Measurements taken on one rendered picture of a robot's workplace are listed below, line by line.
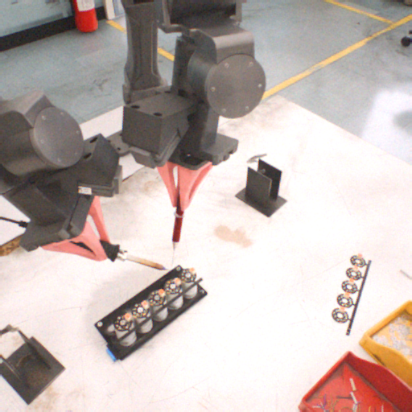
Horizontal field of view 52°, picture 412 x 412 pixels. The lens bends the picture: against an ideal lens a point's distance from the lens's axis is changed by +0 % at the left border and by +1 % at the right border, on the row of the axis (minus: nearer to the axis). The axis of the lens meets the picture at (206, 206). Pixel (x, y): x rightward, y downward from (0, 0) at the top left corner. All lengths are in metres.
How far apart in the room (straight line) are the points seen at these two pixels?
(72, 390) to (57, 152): 0.34
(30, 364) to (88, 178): 0.31
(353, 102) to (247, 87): 2.21
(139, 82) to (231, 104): 0.46
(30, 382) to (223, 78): 0.47
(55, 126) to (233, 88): 0.17
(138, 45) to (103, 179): 0.37
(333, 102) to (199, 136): 2.14
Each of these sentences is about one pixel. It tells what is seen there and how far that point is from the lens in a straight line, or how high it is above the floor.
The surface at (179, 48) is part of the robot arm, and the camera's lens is 0.45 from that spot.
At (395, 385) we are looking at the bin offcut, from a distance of 0.61.
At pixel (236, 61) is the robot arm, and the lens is 0.38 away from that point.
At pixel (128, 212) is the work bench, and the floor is 0.75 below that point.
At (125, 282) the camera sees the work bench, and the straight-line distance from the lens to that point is 0.69.
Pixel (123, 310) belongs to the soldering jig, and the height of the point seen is 0.76.
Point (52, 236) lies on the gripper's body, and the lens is 0.48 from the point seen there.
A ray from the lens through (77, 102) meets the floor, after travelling 2.56.
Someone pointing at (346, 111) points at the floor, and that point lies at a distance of 2.50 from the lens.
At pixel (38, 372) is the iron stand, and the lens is 0.65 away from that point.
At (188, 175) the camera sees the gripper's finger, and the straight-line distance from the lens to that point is 0.47.
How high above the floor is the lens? 1.32
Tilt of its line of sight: 47 degrees down
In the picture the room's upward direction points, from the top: straight up
